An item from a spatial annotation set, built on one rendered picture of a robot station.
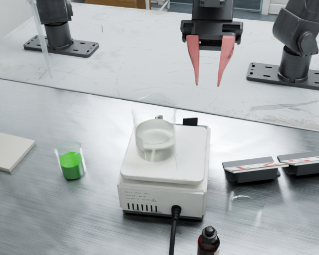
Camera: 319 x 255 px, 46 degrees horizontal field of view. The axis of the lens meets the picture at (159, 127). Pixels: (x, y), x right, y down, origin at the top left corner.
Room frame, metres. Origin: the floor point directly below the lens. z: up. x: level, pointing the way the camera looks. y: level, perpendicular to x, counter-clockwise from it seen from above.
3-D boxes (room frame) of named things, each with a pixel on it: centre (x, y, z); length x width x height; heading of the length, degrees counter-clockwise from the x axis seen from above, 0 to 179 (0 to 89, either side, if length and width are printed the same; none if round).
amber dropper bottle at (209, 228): (0.29, -0.06, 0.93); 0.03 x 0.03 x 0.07
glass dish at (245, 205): (0.37, -0.13, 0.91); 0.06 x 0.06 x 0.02
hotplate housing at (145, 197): (0.45, -0.01, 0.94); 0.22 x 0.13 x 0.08; 170
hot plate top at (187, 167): (0.42, -0.01, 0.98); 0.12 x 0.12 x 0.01; 80
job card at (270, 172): (0.45, -0.15, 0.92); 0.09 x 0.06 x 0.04; 96
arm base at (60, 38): (0.94, 0.26, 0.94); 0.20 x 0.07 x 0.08; 70
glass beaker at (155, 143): (0.42, 0.01, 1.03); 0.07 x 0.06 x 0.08; 171
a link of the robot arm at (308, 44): (0.73, -0.30, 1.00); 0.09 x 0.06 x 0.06; 18
